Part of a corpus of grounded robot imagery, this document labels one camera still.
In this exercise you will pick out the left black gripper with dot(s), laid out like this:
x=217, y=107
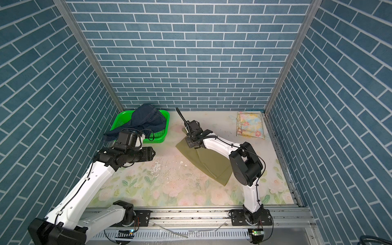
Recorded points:
x=148, y=153

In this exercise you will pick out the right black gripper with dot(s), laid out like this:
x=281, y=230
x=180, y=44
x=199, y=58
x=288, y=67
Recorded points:
x=188, y=140

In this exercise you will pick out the olive khaki skirt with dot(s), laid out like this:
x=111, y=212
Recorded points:
x=213, y=164

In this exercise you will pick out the green plastic basket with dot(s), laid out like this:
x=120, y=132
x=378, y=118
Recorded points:
x=155, y=138

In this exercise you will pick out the floral pastel skirt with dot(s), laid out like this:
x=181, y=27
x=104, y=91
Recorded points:
x=250, y=124

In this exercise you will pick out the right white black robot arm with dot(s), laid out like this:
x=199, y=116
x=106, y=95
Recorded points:
x=247, y=167

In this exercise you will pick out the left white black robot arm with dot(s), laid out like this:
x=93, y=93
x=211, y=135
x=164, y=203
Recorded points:
x=64, y=225

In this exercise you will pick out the dark navy skirt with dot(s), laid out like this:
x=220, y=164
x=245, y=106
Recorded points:
x=146, y=120

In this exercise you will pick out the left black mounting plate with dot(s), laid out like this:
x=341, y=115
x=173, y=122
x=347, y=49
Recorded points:
x=139, y=218

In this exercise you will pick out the black mounting plate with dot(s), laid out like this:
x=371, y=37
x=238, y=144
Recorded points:
x=139, y=218
x=242, y=217

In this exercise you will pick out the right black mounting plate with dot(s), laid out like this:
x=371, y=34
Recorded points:
x=242, y=217

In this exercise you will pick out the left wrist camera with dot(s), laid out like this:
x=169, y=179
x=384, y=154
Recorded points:
x=129, y=140

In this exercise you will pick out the white slotted cable duct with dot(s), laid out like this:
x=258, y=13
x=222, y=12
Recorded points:
x=161, y=235

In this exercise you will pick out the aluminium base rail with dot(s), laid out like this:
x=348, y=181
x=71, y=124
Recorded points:
x=188, y=218

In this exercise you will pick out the left aluminium corner post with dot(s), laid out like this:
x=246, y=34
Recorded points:
x=66, y=13

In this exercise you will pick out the aluminium corner post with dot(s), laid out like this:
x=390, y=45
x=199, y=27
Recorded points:
x=66, y=13
x=310, y=15

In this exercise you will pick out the right aluminium corner post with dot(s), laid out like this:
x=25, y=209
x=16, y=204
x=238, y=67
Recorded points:
x=310, y=15

